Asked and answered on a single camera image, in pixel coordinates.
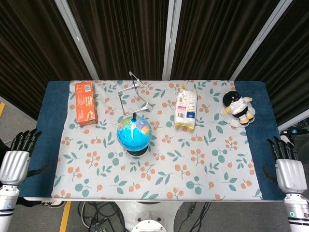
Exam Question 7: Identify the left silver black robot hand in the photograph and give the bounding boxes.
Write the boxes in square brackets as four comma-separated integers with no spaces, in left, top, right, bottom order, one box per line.
[0,128,49,186]

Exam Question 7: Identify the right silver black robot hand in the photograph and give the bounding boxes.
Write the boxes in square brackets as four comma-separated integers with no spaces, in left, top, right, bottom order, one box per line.
[262,136,308,194]

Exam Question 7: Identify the small blue globe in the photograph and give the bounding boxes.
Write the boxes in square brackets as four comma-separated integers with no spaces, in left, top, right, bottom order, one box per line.
[116,112,153,156]

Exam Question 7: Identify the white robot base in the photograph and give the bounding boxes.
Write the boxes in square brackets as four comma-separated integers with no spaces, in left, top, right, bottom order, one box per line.
[113,201,185,232]

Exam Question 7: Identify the blue table mat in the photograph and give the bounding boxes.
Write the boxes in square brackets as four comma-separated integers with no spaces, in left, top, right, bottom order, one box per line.
[18,80,289,201]

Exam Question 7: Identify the black white sneaker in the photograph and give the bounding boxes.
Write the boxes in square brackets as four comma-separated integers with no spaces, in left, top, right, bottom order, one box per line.
[40,200,66,208]

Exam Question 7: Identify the black white plush doll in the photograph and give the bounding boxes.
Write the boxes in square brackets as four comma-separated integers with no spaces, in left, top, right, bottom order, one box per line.
[222,91,254,125]

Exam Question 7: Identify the white flower-shaped plate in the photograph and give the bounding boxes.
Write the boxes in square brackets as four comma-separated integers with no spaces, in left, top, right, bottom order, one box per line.
[219,100,256,127]

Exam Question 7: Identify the orange snack box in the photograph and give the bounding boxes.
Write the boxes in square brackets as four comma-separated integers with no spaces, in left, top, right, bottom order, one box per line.
[74,81,99,127]

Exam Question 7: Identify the white yellow snack package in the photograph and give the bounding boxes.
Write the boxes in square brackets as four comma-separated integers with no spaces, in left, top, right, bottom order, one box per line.
[173,84,198,132]

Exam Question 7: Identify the floral print tablecloth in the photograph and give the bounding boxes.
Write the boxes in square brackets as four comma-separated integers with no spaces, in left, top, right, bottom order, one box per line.
[51,80,264,201]

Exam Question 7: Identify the folding metal stand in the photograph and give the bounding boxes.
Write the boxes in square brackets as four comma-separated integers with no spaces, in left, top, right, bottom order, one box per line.
[117,71,153,116]

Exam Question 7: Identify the dark brown curtain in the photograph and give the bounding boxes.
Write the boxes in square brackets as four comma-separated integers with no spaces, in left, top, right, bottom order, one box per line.
[0,0,309,126]

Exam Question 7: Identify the black floor cables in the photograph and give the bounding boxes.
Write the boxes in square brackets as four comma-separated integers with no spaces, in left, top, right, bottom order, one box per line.
[76,201,213,232]

